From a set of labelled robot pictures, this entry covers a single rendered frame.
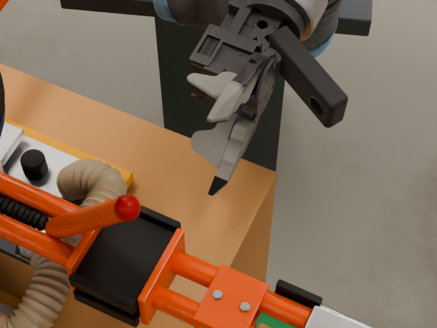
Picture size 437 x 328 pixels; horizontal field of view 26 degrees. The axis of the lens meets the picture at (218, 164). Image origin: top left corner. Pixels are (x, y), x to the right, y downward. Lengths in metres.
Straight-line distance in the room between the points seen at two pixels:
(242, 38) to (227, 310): 0.30
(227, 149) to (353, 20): 0.54
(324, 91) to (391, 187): 1.24
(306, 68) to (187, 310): 0.29
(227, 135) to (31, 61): 1.44
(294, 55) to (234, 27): 0.08
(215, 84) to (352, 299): 1.20
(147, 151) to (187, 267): 0.27
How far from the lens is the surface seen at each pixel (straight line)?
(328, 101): 0.99
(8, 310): 1.03
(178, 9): 1.21
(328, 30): 1.22
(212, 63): 1.00
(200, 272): 0.90
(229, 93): 0.92
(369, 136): 2.29
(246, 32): 1.05
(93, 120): 1.16
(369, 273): 2.12
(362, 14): 1.52
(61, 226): 0.91
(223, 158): 1.03
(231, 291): 0.89
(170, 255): 0.89
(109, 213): 0.82
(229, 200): 1.10
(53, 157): 1.11
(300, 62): 1.01
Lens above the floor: 1.91
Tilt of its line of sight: 59 degrees down
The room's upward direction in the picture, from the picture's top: straight up
